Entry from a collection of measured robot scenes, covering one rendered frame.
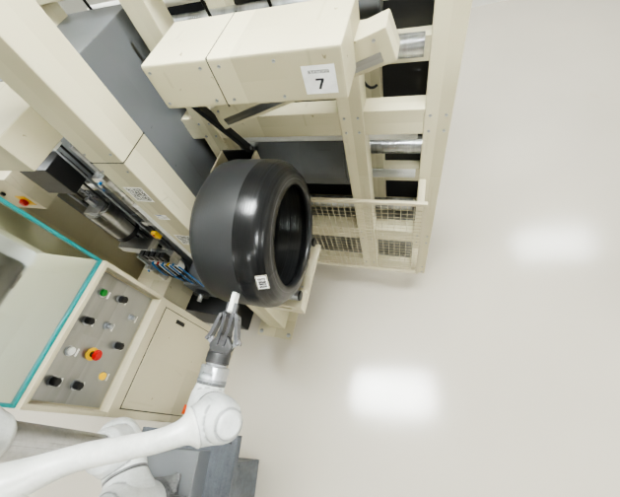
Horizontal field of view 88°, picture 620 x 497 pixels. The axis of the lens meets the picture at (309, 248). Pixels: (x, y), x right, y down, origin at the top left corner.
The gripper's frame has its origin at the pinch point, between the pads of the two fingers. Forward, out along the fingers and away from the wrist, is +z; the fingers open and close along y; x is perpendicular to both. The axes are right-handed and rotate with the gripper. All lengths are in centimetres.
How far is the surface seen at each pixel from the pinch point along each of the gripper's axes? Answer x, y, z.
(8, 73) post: -65, 34, 33
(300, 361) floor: 123, 9, -14
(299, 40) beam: -47, -25, 60
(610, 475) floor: 119, -158, -36
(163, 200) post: -19.3, 25.8, 27.4
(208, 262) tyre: -9.9, 7.6, 10.2
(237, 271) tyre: -8.3, -2.9, 8.8
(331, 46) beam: -46, -34, 57
